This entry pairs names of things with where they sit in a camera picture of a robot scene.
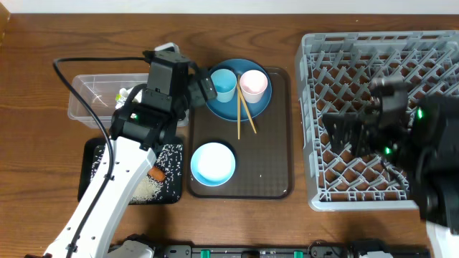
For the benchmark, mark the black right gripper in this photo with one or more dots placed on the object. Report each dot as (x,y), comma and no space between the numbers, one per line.
(364,131)

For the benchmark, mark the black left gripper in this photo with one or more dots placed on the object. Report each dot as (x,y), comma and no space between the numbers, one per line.
(201,93)

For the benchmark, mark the light blue cup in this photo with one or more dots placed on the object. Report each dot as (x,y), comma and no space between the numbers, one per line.
(224,81)

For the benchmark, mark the wooden chopstick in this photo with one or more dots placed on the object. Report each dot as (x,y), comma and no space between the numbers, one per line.
(249,117)
(238,107)

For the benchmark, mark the pink cup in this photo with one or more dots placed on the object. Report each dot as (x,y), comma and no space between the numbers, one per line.
(253,84)

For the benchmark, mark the white tissue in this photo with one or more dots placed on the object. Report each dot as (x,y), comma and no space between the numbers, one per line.
(126,92)

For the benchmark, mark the orange carrot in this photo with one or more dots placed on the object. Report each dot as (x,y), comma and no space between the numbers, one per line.
(157,174)

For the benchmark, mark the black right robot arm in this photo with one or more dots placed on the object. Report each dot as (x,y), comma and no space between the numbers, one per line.
(423,144)

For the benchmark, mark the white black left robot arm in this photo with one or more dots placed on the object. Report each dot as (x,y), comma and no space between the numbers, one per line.
(146,121)

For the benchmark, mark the grey dishwasher rack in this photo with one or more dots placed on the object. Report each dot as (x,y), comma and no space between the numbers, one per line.
(333,72)

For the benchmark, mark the clear plastic waste bin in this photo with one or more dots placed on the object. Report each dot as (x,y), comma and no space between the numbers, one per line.
(100,92)

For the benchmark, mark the dark blue plate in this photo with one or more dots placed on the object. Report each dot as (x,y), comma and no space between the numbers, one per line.
(228,110)

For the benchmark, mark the light blue bowl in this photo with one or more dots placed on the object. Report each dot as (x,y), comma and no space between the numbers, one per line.
(213,164)

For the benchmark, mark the pile of white rice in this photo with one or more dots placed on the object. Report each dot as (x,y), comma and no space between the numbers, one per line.
(150,191)

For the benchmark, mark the dark brown serving tray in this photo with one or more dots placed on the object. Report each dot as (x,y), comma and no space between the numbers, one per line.
(264,160)

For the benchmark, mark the black tray with rice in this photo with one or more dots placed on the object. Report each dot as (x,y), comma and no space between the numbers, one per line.
(92,157)

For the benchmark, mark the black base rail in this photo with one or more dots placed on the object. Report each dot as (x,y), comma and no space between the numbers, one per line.
(138,246)

